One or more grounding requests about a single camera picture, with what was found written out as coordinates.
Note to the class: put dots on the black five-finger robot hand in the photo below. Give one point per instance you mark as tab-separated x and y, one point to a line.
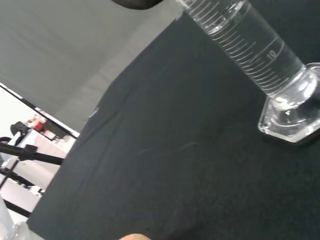
136	3

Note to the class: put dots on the grey backdrop panel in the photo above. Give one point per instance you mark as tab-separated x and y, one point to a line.
62	50

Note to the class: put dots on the small clear cloth clip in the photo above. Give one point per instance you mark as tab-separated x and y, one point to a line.
93	112

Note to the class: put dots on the black bench cloth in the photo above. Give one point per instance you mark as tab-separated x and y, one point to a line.
175	150

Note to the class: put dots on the black office chair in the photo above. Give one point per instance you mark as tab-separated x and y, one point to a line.
18	127

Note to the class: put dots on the black tripod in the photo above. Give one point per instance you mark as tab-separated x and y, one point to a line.
32	153

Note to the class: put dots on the translucent plastic funnel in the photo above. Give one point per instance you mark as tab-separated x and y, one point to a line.
5	220

